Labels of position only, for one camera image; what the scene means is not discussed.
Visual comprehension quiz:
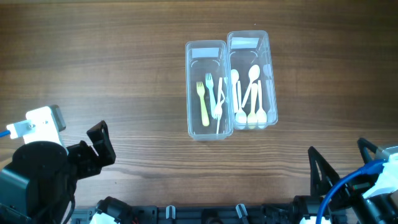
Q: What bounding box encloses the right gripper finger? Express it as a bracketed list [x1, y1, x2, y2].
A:
[308, 146, 340, 197]
[357, 138, 379, 164]

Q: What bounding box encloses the thin white plastic spoon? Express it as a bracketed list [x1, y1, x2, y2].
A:
[256, 80, 267, 123]

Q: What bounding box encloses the yellow plastic spoon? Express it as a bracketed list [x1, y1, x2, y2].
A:
[248, 83, 258, 126]

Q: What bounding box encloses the yellow plastic fork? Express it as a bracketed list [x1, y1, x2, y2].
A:
[197, 82, 210, 127]

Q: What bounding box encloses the curved white plastic fork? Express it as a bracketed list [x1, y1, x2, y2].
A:
[215, 77, 229, 134]

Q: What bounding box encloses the light blue plastic fork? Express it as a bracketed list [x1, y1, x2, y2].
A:
[205, 73, 216, 119]

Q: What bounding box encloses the white spoon diagonal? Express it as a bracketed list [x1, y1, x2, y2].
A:
[242, 65, 260, 107]

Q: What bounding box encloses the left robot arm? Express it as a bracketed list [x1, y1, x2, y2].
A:
[1, 121, 116, 223]

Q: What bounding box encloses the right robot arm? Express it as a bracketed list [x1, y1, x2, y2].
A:
[289, 138, 397, 223]

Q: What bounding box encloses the left clear plastic container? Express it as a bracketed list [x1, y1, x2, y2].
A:
[185, 40, 233, 141]

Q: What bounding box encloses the clear plastic container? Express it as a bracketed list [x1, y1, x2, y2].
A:
[227, 30, 278, 129]
[185, 40, 233, 141]

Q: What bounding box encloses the right clear plastic container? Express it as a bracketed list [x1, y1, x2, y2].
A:
[227, 30, 278, 129]

